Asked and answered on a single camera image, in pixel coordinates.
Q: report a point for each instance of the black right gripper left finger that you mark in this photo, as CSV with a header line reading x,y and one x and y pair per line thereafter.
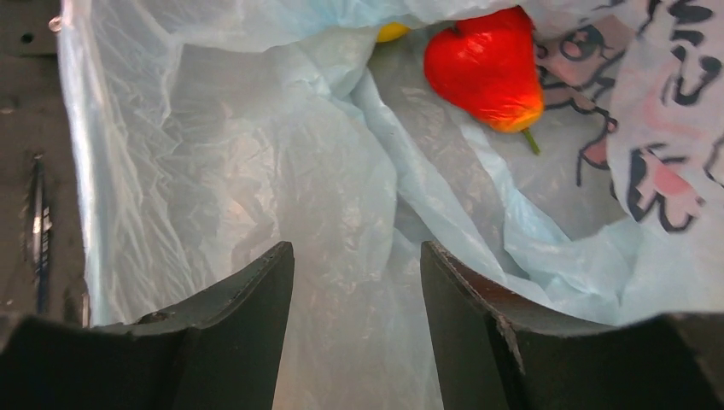
x,y
218,349

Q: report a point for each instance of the light blue plastic bag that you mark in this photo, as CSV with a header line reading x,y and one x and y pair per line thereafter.
x,y
206,131

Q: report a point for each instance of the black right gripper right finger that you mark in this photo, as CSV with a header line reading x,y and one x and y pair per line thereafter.
x,y
495,349

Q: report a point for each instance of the red fake wax apple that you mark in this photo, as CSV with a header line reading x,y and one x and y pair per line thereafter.
x,y
486,67

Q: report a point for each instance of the yellow fake pear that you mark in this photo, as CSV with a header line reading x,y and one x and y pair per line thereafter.
x,y
391,32

